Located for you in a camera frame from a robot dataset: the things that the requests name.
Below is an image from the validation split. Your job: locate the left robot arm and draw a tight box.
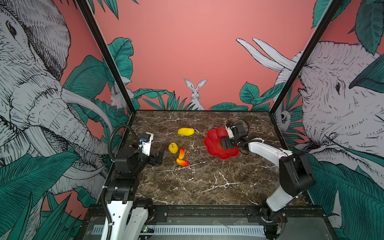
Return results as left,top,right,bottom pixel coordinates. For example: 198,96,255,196
101,147,165,240

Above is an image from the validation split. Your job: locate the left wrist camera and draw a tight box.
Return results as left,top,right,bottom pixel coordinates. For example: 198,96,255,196
139,132,154,156

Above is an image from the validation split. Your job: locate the black frame post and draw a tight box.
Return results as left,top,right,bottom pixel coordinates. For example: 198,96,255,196
76,0,137,115
269,0,343,115

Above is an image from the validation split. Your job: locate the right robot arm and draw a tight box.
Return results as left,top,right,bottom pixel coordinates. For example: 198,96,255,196
221,121,316,223

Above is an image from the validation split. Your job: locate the white ventilation grille strip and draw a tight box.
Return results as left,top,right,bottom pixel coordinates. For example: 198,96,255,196
90,224,266,236

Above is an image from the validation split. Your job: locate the right black frame post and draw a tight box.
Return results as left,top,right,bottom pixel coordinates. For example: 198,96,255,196
269,0,343,115

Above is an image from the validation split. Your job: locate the yellow fake apple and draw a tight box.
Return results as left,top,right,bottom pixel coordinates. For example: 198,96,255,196
168,143,179,154

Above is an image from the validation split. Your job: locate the red flower-shaped fruit bowl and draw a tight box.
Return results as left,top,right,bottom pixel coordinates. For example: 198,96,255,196
204,127,240,160

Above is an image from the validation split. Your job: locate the black front rail frame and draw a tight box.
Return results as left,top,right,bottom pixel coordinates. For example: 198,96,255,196
77,203,337,240

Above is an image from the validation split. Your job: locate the left black frame post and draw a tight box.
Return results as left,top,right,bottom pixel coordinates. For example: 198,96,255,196
76,0,137,115

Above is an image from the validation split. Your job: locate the red-orange fake mango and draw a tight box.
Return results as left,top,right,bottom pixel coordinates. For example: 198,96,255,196
178,148,186,160
177,159,190,167

